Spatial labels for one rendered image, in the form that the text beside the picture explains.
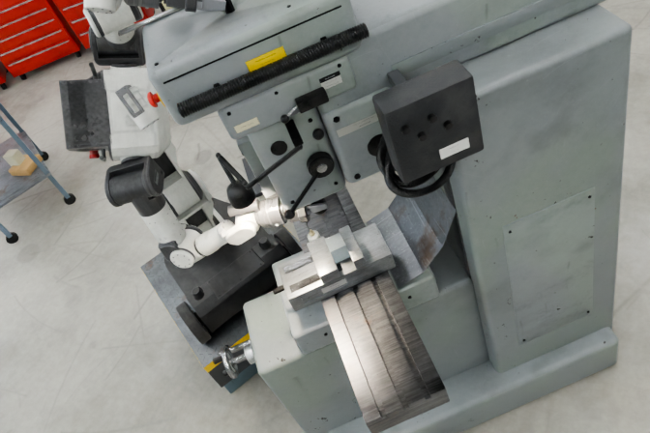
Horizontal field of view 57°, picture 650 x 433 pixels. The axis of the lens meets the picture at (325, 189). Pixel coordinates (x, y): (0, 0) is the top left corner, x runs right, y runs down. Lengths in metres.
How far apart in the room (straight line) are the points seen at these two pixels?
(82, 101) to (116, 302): 2.07
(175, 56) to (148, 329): 2.37
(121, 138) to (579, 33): 1.28
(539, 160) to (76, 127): 1.30
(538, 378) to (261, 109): 1.61
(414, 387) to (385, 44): 0.90
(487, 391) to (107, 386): 1.95
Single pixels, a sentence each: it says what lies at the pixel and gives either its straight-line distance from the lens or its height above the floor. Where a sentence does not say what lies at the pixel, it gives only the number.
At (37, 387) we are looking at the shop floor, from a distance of 3.76.
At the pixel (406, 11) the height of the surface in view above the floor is 1.76.
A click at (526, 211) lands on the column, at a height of 1.07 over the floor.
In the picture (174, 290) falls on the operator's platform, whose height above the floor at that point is 0.40.
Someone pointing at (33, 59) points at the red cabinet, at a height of 0.18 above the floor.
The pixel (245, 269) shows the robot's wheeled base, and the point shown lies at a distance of 2.63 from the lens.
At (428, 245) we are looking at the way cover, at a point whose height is 0.96.
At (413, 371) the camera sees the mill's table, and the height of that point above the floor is 0.95.
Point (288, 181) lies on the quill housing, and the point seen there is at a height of 1.43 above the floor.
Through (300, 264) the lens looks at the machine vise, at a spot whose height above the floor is 1.03.
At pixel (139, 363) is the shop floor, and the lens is 3.43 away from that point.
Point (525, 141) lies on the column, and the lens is 1.66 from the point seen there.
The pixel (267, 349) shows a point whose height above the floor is 0.76.
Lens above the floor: 2.48
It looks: 43 degrees down
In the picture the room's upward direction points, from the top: 23 degrees counter-clockwise
